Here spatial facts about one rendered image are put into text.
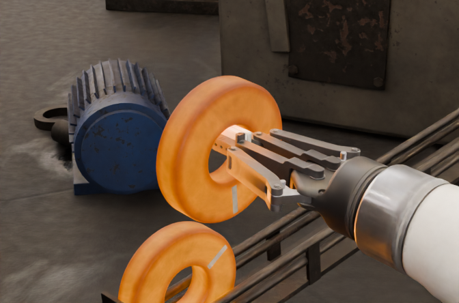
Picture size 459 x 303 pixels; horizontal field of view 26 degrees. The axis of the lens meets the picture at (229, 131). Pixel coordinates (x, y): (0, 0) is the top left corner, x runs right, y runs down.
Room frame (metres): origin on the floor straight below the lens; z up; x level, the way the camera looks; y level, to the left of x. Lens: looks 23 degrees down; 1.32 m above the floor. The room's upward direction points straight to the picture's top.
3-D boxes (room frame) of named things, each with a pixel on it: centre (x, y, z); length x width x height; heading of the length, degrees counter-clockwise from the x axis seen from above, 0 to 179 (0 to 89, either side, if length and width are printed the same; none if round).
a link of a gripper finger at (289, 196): (0.83, -0.07, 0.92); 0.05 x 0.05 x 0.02; 47
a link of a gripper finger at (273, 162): (0.88, -0.05, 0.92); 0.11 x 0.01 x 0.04; 47
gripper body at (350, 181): (0.84, -0.10, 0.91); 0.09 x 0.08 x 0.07; 45
